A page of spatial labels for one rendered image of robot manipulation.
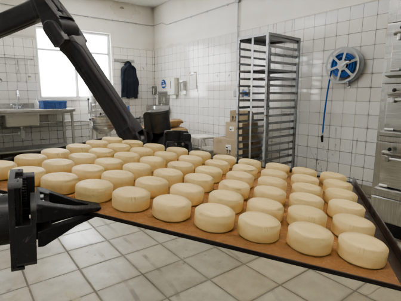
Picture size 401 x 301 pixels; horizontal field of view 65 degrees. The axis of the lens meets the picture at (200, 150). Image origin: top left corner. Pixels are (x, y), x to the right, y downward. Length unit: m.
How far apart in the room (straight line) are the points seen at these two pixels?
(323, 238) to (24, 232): 0.32
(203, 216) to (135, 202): 0.09
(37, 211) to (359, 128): 3.84
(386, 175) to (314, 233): 2.47
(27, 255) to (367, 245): 0.37
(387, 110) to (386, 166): 0.43
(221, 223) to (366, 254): 0.15
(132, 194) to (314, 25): 4.14
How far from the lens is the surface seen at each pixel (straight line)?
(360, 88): 4.04
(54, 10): 0.99
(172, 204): 0.40
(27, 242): 0.41
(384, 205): 2.94
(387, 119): 2.80
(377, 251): 0.39
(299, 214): 0.43
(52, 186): 0.48
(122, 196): 0.42
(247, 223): 0.38
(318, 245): 0.37
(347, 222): 0.44
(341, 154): 4.18
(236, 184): 0.51
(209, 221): 0.38
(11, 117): 5.92
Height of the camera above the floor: 1.11
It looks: 10 degrees down
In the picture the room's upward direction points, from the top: straight up
